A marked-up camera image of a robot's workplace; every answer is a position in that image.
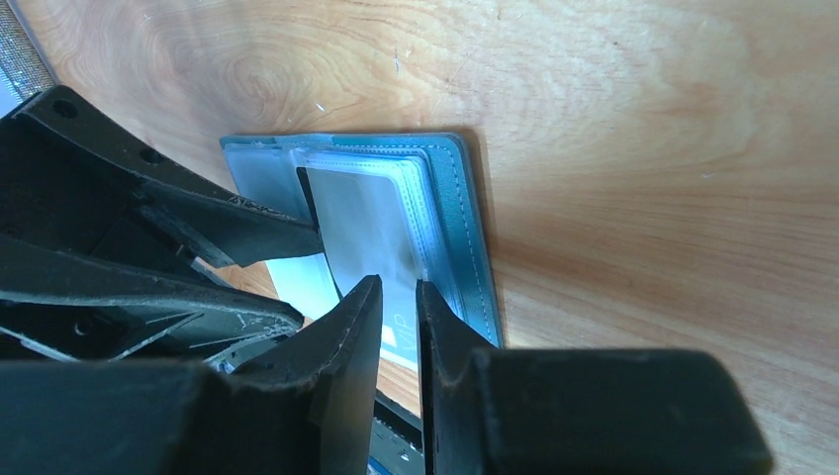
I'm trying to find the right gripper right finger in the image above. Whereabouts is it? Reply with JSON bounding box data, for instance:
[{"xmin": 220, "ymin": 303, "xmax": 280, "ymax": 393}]
[{"xmin": 417, "ymin": 281, "xmax": 774, "ymax": 474}]

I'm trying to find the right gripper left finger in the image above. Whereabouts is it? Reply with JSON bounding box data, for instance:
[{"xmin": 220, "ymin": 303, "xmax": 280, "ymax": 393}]
[{"xmin": 1, "ymin": 276, "xmax": 383, "ymax": 474}]

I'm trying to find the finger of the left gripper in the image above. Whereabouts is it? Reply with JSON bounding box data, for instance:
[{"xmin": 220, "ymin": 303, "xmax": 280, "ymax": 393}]
[
  {"xmin": 1, "ymin": 237, "xmax": 304, "ymax": 361},
  {"xmin": 5, "ymin": 85, "xmax": 324, "ymax": 267}
]

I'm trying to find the blue card holder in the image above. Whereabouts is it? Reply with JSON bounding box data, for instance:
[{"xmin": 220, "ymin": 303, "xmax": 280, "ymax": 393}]
[{"xmin": 221, "ymin": 133, "xmax": 504, "ymax": 346}]

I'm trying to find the clear glitter tube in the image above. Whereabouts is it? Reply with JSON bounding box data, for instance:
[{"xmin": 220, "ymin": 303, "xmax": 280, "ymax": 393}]
[{"xmin": 1, "ymin": 1, "xmax": 57, "ymax": 114}]

